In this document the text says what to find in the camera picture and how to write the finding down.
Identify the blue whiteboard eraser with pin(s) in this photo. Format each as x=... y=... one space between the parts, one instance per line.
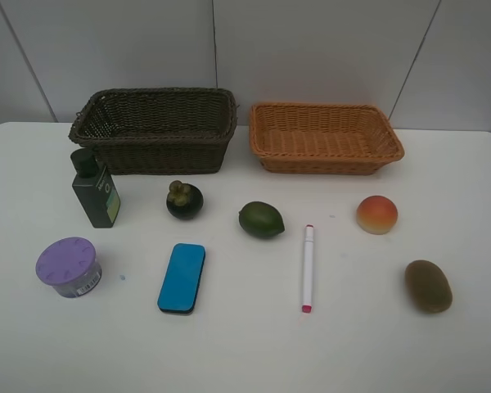
x=179 y=290

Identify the dark purple mangosteen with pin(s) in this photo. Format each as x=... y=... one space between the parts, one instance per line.
x=184 y=201

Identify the brown kiwi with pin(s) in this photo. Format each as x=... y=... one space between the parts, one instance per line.
x=428 y=287

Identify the green lime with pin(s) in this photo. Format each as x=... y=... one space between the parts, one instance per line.
x=261 y=220

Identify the orange peach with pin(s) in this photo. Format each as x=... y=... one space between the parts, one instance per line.
x=377 y=215

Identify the orange wicker basket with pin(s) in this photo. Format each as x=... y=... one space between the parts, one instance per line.
x=301 y=138

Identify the white pink-capped marker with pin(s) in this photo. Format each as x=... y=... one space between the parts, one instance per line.
x=307 y=277

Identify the purple-lidded round jar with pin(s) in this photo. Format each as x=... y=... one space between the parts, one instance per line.
x=70 y=267

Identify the dark brown wicker basket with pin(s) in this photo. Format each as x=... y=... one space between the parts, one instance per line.
x=157 y=131

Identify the dark green square bottle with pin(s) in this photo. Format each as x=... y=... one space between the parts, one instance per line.
x=95 y=189

